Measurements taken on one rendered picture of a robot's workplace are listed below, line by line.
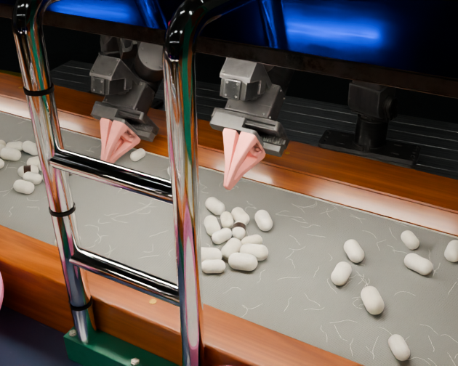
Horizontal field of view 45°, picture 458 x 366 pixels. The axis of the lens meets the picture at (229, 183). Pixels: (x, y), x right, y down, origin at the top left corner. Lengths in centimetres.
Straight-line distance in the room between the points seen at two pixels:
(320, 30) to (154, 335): 37
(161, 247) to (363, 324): 29
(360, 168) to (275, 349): 41
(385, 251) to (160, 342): 33
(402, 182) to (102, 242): 46
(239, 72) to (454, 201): 38
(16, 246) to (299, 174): 43
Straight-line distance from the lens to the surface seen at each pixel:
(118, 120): 92
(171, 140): 44
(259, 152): 78
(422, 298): 73
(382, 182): 89
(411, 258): 76
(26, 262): 75
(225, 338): 62
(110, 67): 89
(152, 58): 89
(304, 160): 93
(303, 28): 51
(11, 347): 78
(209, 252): 73
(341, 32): 50
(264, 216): 79
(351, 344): 66
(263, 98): 76
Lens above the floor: 122
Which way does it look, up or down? 32 degrees down
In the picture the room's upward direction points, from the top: straight up
